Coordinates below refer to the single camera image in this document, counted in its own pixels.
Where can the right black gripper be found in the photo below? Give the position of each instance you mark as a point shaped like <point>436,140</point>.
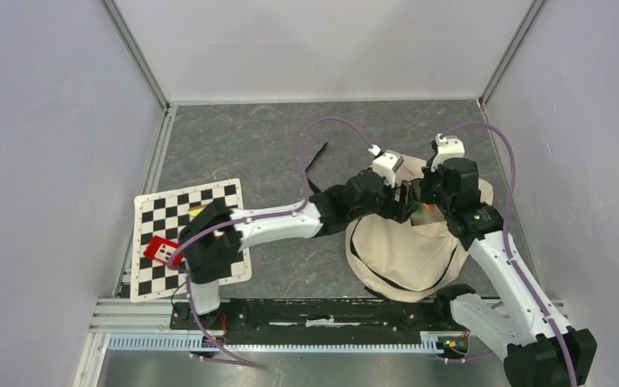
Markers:
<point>427,176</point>

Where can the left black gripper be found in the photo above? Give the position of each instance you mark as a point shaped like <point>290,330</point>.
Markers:
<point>399,210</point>

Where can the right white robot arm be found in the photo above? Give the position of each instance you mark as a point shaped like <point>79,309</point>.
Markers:
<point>536,343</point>

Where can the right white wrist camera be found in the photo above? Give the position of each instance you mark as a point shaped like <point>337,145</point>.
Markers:
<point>445,147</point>

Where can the red calculator toy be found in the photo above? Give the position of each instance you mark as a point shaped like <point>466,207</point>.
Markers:
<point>160,249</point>

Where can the checkered chess mat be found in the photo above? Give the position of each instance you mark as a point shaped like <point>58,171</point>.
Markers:
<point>165,214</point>

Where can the cream canvas backpack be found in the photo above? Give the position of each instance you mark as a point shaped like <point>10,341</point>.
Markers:
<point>404,262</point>

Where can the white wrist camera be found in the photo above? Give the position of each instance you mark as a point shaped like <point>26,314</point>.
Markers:
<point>445,147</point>
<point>386,164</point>

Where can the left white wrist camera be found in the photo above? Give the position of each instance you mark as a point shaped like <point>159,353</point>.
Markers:
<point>386,164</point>

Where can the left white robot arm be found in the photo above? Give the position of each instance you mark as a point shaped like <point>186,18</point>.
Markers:
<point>212,239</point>

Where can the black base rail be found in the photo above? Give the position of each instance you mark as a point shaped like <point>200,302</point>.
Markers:
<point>324,321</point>

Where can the colourful block stack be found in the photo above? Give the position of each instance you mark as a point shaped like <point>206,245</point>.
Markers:
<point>194,211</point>

